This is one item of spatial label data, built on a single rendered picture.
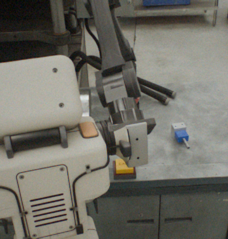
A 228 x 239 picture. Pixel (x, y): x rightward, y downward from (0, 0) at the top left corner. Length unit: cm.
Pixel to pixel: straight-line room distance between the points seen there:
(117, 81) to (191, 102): 87
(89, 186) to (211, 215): 87
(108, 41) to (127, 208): 73
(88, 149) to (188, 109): 100
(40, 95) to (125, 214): 88
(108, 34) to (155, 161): 57
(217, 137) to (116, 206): 49
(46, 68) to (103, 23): 33
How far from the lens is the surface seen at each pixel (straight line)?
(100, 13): 107
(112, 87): 91
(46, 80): 75
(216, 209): 157
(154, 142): 148
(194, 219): 159
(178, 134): 146
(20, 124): 74
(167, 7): 496
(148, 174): 133
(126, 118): 86
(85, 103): 152
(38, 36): 197
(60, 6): 185
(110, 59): 97
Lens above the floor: 169
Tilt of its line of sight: 34 degrees down
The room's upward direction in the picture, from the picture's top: 2 degrees counter-clockwise
